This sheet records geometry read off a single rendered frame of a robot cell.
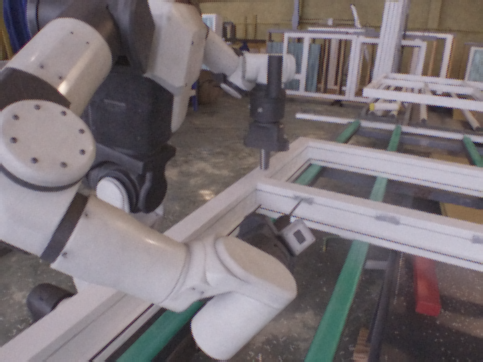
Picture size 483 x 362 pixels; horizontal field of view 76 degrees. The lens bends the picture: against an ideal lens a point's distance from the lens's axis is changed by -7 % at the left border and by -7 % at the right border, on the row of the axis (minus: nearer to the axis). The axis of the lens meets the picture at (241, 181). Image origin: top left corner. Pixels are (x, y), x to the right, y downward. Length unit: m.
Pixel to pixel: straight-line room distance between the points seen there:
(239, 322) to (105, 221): 0.17
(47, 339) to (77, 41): 0.34
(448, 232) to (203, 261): 0.55
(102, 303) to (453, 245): 0.65
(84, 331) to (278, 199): 0.51
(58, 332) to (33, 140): 0.26
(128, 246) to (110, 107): 0.42
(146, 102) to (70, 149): 0.38
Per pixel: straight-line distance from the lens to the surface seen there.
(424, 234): 0.76
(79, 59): 0.39
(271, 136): 0.83
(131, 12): 0.48
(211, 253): 0.33
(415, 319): 1.03
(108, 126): 0.71
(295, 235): 0.54
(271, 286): 0.34
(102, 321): 0.51
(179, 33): 0.62
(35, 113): 0.30
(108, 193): 0.80
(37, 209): 0.29
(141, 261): 0.31
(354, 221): 0.76
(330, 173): 1.24
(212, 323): 0.39
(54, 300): 1.46
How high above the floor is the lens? 1.25
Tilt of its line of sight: 23 degrees down
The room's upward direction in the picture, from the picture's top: 1 degrees clockwise
